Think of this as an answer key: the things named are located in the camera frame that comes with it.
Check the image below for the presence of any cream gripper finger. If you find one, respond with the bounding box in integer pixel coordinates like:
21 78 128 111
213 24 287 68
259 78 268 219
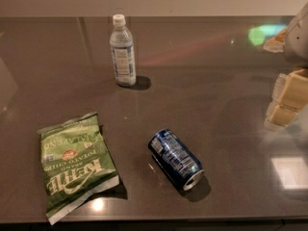
264 68 308 131

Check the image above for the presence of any blue pepsi can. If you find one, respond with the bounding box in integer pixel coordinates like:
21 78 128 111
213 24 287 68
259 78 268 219
148 129 204 192

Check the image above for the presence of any clear blue-label plastic bottle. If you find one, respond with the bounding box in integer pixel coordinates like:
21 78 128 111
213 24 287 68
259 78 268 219
110 14 137 87

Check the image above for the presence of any green kettle chips bag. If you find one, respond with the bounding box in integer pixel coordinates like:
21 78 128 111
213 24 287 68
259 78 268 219
38 113 120 224

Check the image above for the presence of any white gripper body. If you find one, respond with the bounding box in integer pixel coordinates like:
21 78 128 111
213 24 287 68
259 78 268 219
283 2 308 65

